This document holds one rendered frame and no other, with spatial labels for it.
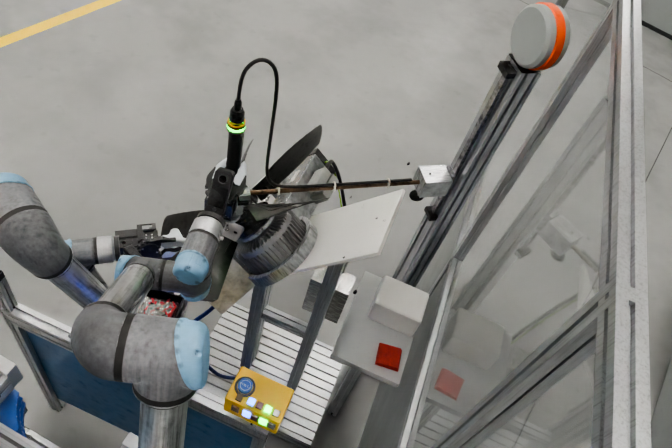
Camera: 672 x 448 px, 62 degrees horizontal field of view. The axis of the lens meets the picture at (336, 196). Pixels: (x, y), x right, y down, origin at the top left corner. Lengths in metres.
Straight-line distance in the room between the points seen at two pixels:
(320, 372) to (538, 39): 1.83
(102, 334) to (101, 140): 2.67
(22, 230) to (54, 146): 2.30
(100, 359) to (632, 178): 0.88
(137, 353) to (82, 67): 3.28
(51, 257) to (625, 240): 1.11
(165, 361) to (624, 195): 0.75
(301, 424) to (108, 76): 2.56
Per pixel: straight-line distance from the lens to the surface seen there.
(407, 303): 1.94
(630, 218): 0.88
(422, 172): 1.73
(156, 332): 1.02
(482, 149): 1.67
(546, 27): 1.44
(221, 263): 1.63
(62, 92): 3.97
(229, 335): 2.76
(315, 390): 2.70
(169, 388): 1.05
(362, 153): 3.73
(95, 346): 1.03
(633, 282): 0.79
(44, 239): 1.36
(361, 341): 1.95
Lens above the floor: 2.56
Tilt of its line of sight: 48 degrees down
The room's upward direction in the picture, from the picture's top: 17 degrees clockwise
